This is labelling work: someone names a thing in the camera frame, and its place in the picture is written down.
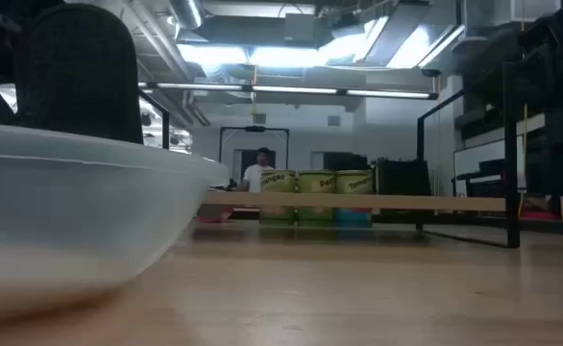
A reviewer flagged green oranges can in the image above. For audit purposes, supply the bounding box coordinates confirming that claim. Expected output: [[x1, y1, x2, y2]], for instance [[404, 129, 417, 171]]
[[259, 168, 298, 226]]

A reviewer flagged green pears can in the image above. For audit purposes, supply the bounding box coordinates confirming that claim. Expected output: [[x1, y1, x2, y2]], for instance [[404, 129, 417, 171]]
[[296, 169, 337, 227]]

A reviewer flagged tomatoes can with blue base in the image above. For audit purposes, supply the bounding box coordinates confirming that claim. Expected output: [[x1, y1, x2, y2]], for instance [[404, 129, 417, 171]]
[[334, 169, 375, 228]]

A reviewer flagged wooden shelf board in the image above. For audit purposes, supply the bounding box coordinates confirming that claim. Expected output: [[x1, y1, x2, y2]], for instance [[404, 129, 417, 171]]
[[203, 190, 507, 213]]

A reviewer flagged person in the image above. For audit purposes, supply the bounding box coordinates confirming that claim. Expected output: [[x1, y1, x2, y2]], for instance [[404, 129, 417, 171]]
[[236, 147, 277, 193]]

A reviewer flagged long fluorescent light bar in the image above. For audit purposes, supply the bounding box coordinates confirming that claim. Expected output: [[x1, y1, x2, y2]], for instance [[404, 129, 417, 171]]
[[136, 81, 440, 101]]

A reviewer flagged black background crate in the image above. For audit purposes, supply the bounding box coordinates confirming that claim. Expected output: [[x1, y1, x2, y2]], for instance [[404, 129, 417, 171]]
[[376, 157, 431, 196]]

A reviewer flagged grey ceiling box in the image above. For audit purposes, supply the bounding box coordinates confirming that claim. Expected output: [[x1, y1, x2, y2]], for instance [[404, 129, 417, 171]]
[[283, 12, 316, 42]]

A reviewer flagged black mesh basket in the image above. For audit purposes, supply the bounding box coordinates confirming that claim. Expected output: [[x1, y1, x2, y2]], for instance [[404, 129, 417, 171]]
[[467, 176, 504, 198]]

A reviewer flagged white translucent plastic bowl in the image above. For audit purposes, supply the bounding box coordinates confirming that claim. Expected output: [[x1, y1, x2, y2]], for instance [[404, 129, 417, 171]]
[[0, 121, 230, 323]]

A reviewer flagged black textured rounded block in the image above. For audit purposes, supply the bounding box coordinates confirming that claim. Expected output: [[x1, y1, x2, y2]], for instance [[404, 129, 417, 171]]
[[12, 3, 144, 144]]

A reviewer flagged flat red object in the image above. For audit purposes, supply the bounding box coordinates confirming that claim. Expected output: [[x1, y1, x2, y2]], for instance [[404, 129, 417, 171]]
[[520, 207, 559, 221]]

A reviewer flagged black metal shelf frame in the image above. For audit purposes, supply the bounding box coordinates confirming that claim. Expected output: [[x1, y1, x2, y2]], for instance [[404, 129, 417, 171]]
[[136, 62, 522, 250]]

